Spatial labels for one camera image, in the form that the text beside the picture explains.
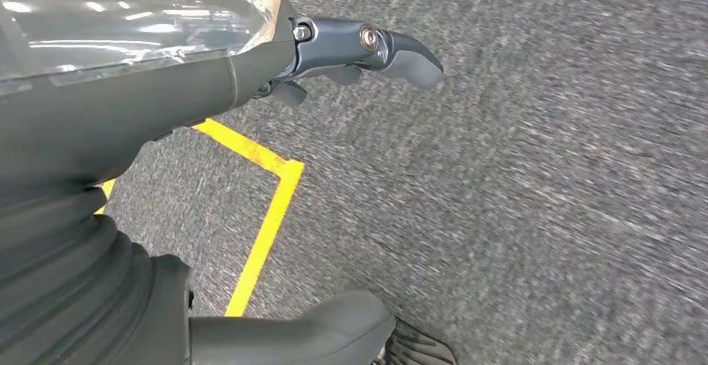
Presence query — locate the yellow floor tape square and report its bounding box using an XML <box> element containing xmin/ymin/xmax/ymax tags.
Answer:
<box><xmin>94</xmin><ymin>118</ymin><xmax>306</xmax><ymax>318</ymax></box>

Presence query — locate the black robot foot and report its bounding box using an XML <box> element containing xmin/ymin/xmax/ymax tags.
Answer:
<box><xmin>376</xmin><ymin>317</ymin><xmax>458</xmax><ymax>365</ymax></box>

